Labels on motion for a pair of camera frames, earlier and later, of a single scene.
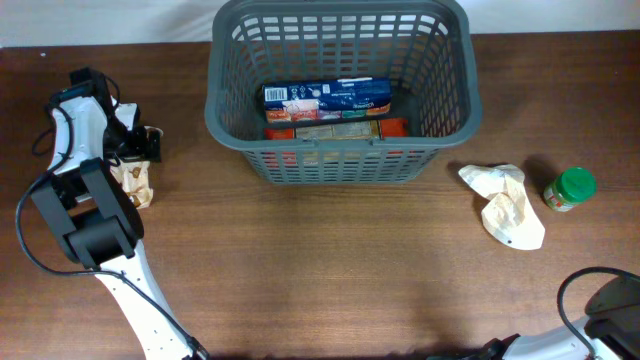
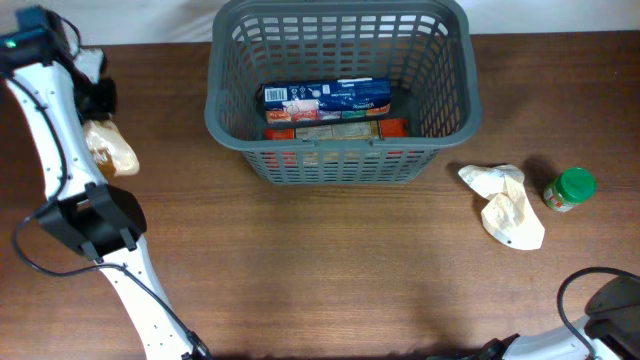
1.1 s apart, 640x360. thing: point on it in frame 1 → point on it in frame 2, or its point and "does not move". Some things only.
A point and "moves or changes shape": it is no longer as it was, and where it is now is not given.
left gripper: [146, 141] → [108, 106]
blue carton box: [326, 99] does not move
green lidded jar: [571, 187] does not move
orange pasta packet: [375, 129] does not move
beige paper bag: [509, 216] does not move
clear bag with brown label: [135, 178] moves or changes shape
